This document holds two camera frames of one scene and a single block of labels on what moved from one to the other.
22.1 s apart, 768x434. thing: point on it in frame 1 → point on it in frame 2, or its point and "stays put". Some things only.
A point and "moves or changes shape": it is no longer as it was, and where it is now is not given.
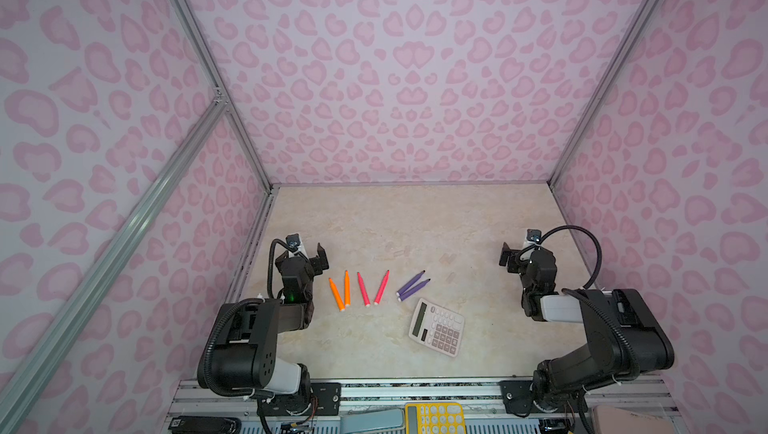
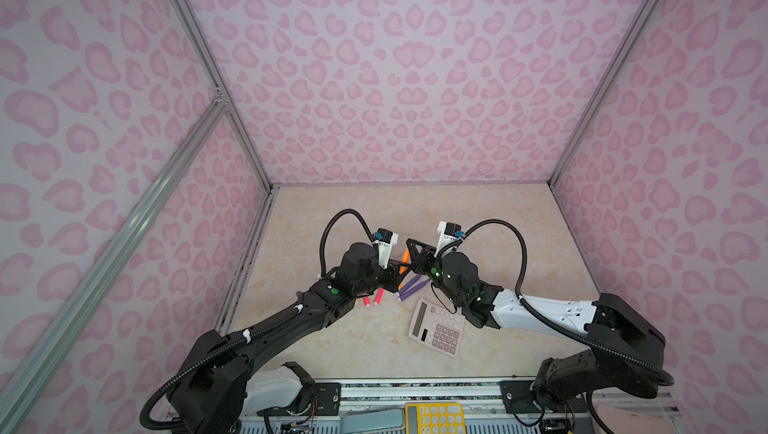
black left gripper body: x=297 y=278 → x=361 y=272
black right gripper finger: x=505 y=254 → x=418 y=252
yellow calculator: x=434 y=418 stays put
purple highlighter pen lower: x=413 y=291 stays put
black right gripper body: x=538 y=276 → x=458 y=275
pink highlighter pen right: x=382 y=287 stays put
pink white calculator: x=437 y=327 stays put
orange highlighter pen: x=347 y=288 moves or changes shape
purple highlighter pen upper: x=410 y=283 stays put
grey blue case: x=372 y=421 stays put
